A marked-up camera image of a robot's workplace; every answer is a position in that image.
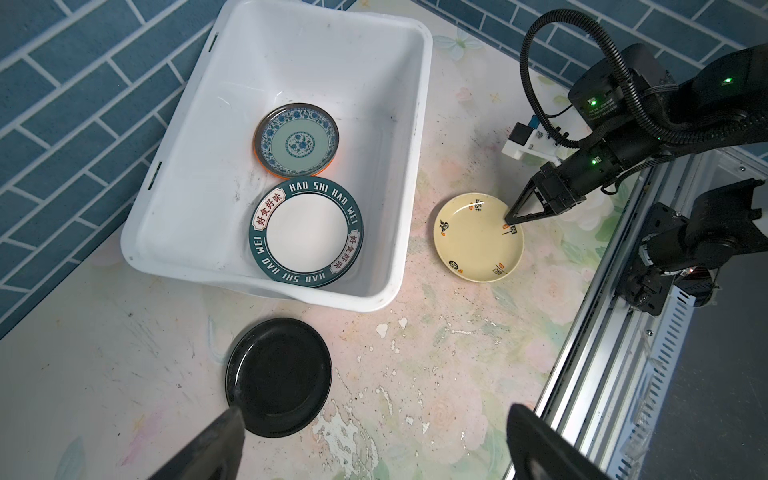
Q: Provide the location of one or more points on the green rim plate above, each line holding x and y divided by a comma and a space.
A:
306, 231

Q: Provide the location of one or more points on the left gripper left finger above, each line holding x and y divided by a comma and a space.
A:
215, 453

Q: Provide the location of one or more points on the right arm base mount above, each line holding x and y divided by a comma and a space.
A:
724, 222

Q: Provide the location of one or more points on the aluminium rail frame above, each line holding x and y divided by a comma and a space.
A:
606, 390

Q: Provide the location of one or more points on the white plastic bin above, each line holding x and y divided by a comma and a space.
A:
369, 71

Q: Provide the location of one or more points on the orange round plate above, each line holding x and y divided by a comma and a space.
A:
259, 162

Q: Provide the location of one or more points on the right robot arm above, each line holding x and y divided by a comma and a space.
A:
638, 116

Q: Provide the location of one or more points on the black round plate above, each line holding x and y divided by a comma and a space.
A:
279, 374

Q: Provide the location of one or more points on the cream yellow plate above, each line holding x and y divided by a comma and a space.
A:
473, 240

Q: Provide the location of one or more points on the green patterned small plate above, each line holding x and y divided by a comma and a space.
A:
296, 139

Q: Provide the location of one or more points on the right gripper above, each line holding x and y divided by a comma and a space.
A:
555, 190

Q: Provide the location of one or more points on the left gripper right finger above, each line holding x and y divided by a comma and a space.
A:
538, 452

